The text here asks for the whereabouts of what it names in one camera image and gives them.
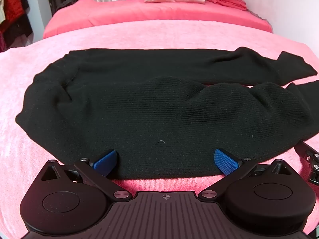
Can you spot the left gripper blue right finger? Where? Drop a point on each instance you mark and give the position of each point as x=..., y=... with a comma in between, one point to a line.
x=233, y=169

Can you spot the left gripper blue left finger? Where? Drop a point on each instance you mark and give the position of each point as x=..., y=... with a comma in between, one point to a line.
x=95, y=171

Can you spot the black knit pants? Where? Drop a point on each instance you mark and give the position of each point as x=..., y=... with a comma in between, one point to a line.
x=166, y=111

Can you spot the far pink bed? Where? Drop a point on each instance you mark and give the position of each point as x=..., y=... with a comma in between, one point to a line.
x=89, y=13

